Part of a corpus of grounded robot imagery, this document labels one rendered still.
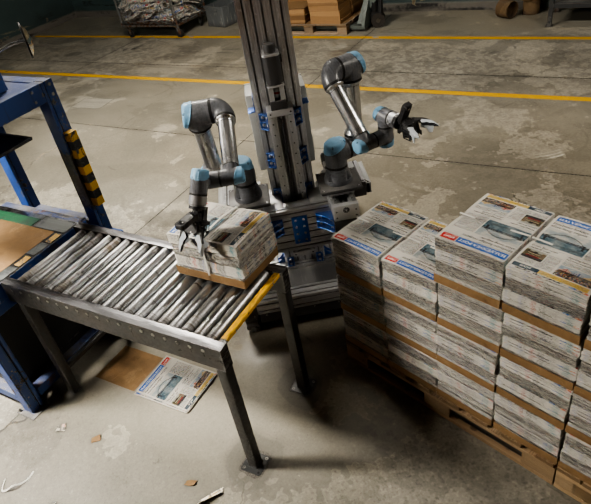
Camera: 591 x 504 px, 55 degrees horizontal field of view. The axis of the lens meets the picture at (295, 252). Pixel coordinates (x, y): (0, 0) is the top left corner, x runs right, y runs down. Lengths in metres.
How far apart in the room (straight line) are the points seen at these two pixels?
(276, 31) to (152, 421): 2.07
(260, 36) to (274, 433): 1.94
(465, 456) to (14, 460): 2.24
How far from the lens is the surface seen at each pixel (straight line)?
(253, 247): 2.46
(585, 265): 2.14
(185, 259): 2.61
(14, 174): 3.88
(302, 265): 3.51
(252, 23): 2.91
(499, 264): 2.13
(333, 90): 2.82
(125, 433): 3.23
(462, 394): 2.74
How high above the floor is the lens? 2.36
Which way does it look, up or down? 36 degrees down
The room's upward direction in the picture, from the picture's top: 11 degrees counter-clockwise
